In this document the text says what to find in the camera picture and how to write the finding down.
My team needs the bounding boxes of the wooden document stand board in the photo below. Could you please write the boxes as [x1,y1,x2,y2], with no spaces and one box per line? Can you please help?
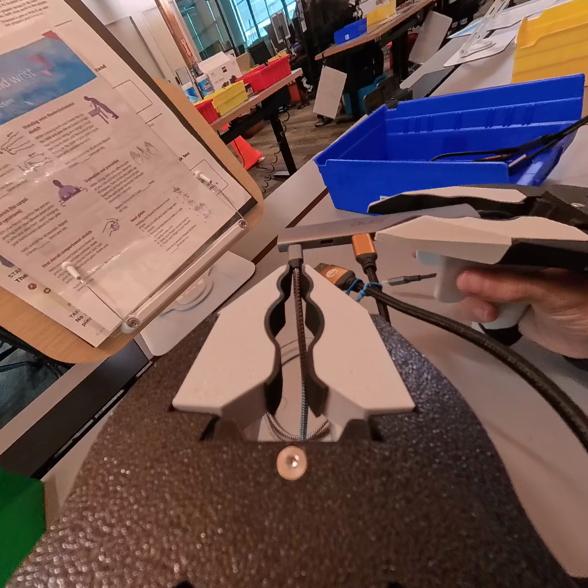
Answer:
[0,0,266,364]

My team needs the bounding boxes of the yellow plastic bin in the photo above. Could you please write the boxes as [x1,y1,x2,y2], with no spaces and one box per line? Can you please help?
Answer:
[511,0,588,87]
[207,82,249,116]

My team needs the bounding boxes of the blue twist tie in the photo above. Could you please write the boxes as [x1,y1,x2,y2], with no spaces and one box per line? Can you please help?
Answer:
[345,281,383,302]

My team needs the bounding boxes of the clear document stand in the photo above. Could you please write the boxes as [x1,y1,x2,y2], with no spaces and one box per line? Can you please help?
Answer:
[443,0,517,68]

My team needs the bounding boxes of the wooden table black legs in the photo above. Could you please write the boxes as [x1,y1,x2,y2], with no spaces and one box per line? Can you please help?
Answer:
[209,69,304,177]

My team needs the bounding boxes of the grey usb hub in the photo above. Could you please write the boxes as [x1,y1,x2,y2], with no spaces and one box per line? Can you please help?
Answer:
[277,204,482,254]

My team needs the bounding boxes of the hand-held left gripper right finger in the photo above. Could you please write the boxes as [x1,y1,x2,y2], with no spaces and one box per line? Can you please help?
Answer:
[301,266,416,435]

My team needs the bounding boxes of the document stand with instruction sheets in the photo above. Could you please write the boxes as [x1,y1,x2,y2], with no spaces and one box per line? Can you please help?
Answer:
[0,30,259,336]

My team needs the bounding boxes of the thin black cable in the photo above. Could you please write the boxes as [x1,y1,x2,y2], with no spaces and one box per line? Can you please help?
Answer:
[431,115,588,167]

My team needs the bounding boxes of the grey braided usb cable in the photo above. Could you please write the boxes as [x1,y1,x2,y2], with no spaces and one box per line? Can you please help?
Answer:
[257,243,332,443]

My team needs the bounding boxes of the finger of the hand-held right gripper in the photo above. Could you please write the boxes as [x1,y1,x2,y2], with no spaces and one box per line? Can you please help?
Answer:
[367,184,543,217]
[374,215,588,267]

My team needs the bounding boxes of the printed instruction sheet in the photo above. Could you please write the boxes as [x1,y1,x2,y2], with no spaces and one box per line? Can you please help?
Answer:
[0,0,230,335]

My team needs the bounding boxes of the blue plastic bin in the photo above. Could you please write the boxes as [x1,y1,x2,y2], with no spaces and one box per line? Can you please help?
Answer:
[315,73,588,215]
[334,18,368,45]

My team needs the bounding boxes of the person's right hand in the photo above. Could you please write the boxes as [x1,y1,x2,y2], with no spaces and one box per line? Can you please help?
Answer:
[455,269,588,360]

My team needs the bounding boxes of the white cardboard box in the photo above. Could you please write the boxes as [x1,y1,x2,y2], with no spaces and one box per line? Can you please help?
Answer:
[198,51,243,84]

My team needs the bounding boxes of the hanging white paper sheet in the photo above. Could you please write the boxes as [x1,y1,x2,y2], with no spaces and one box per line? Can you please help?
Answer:
[409,11,453,65]
[314,66,347,119]

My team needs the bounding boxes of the white desk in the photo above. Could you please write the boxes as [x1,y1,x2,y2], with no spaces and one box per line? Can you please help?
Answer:
[41,158,588,579]

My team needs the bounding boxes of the black braided cable orange plugs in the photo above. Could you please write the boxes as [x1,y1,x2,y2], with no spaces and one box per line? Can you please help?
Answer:
[315,233,588,453]

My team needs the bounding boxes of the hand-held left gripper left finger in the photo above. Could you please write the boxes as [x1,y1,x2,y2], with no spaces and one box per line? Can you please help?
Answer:
[172,266,296,432]

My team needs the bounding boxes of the green plastic bin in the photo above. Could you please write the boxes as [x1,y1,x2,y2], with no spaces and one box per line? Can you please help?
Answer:
[0,466,47,583]

